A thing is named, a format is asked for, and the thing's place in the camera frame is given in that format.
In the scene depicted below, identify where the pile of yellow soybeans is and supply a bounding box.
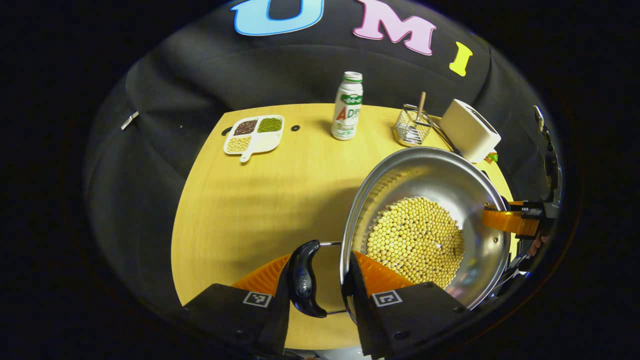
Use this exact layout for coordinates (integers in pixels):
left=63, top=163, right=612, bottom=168
left=366, top=196, right=466, bottom=291

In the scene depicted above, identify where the square glass cup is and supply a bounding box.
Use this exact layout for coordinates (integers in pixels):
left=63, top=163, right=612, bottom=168
left=392, top=104, right=434, bottom=147

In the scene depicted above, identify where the steel pot with black handles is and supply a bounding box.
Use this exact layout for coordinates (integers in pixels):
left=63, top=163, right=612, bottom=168
left=287, top=146, right=512, bottom=326

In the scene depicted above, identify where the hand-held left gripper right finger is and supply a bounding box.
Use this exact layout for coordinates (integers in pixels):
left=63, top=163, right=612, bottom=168
left=342, top=251, right=473, bottom=360

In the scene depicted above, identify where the black power cable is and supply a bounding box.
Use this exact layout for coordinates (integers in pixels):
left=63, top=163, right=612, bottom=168
left=429, top=119, right=463, bottom=155

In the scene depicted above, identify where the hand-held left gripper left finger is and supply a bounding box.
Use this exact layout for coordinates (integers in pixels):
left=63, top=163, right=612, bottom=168
left=182, top=253, right=293, bottom=357

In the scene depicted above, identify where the white divided plate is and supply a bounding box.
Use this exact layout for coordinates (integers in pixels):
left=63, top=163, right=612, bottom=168
left=223, top=114, right=285, bottom=163

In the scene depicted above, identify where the white bottle with green label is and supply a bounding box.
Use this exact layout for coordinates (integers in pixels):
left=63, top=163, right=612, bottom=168
left=331, top=71, right=364, bottom=141

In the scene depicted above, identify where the white toaster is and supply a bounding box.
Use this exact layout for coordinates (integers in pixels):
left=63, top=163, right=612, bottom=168
left=439, top=98, right=502, bottom=164

